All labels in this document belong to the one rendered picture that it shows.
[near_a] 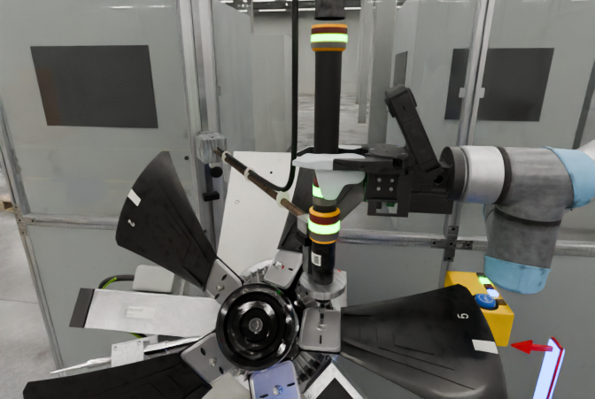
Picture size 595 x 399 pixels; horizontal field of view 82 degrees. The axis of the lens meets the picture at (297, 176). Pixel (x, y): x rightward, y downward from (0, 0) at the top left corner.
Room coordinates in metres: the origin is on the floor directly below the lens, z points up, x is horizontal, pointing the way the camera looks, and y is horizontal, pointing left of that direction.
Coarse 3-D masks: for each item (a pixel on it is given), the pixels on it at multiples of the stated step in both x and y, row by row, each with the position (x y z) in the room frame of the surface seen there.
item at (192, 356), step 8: (208, 336) 0.43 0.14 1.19; (200, 344) 0.42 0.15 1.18; (208, 344) 0.43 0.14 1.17; (216, 344) 0.43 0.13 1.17; (184, 352) 0.42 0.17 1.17; (192, 352) 0.42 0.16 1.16; (200, 352) 0.42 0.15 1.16; (208, 352) 0.43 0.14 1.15; (216, 352) 0.43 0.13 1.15; (184, 360) 0.41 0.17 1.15; (192, 360) 0.42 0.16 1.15; (200, 360) 0.42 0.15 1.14; (224, 360) 0.44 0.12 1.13; (192, 368) 0.42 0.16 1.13; (200, 368) 0.42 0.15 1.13; (208, 368) 0.43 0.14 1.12; (216, 368) 0.43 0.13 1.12; (224, 368) 0.44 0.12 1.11; (232, 368) 0.44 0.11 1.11; (200, 376) 0.42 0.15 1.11; (208, 376) 0.43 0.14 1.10; (216, 376) 0.43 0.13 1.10
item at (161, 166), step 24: (144, 168) 0.62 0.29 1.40; (168, 168) 0.59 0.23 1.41; (144, 192) 0.60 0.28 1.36; (168, 192) 0.57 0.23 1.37; (120, 216) 0.62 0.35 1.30; (144, 216) 0.59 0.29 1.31; (168, 216) 0.56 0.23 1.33; (192, 216) 0.54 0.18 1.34; (120, 240) 0.61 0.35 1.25; (144, 240) 0.59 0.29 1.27; (168, 240) 0.55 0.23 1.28; (192, 240) 0.53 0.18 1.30; (168, 264) 0.56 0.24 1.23; (192, 264) 0.53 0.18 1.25
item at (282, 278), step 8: (280, 256) 0.54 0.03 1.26; (288, 256) 0.53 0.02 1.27; (296, 256) 0.51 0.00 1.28; (272, 264) 0.54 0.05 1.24; (288, 264) 0.51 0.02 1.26; (296, 264) 0.49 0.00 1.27; (272, 272) 0.52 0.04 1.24; (280, 272) 0.51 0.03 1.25; (288, 272) 0.49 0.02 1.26; (296, 272) 0.48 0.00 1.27; (264, 280) 0.52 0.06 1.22; (272, 280) 0.50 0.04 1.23; (280, 280) 0.49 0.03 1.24; (288, 280) 0.47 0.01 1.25
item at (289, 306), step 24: (240, 288) 0.44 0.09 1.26; (264, 288) 0.44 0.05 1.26; (240, 312) 0.42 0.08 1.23; (264, 312) 0.42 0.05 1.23; (288, 312) 0.41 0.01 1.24; (216, 336) 0.40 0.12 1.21; (240, 336) 0.40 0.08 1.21; (264, 336) 0.40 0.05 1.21; (288, 336) 0.39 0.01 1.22; (240, 360) 0.38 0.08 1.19; (264, 360) 0.38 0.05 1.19
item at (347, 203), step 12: (300, 168) 0.70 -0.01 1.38; (300, 180) 0.67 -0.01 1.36; (312, 180) 0.64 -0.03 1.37; (300, 192) 0.64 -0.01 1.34; (312, 192) 0.61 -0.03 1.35; (348, 192) 0.56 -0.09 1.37; (360, 192) 0.55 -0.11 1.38; (300, 204) 0.61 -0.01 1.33; (312, 204) 0.58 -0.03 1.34; (336, 204) 0.55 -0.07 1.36; (348, 204) 0.53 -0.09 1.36; (288, 216) 0.62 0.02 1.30; (288, 228) 0.58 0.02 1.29; (288, 240) 0.55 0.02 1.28; (300, 252) 0.50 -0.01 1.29
